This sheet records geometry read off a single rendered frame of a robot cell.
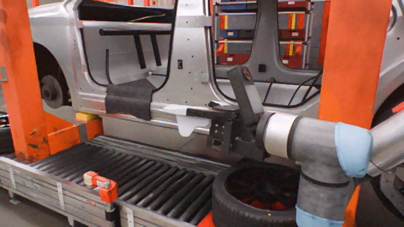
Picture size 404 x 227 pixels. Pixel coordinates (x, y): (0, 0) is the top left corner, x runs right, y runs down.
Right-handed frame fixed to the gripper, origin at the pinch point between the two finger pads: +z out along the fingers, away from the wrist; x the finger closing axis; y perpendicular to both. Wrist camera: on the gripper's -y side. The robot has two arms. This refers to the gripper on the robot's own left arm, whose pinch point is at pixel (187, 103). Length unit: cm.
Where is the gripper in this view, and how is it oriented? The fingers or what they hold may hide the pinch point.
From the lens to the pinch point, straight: 61.4
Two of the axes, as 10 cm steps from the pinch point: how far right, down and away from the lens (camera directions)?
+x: 6.2, -0.8, 7.8
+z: -7.8, -1.7, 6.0
